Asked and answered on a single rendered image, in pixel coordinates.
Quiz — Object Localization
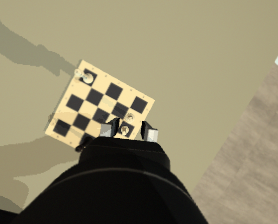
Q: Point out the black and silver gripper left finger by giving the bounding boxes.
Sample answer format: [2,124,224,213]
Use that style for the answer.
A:
[100,117,120,137]

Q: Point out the white chess knight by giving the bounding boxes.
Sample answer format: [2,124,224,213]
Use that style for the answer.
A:
[121,126,129,135]

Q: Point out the black chess piece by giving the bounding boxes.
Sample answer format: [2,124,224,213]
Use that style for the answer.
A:
[75,137,93,153]

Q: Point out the chessboard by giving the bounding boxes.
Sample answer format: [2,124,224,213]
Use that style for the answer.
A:
[45,61,155,148]

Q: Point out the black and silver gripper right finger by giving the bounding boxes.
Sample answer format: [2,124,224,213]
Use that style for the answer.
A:
[140,121,158,143]

